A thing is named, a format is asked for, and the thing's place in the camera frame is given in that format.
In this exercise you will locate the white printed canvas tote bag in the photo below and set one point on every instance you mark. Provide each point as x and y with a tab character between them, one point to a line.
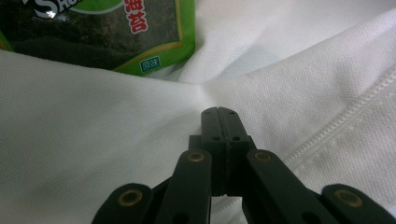
93	130

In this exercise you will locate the green seaweed snack packet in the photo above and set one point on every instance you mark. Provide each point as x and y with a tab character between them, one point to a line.
93	34

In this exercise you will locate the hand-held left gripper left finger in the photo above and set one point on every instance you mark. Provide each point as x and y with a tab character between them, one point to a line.
213	130

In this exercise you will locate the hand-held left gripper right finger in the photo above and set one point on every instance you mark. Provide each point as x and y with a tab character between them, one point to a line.
234	130

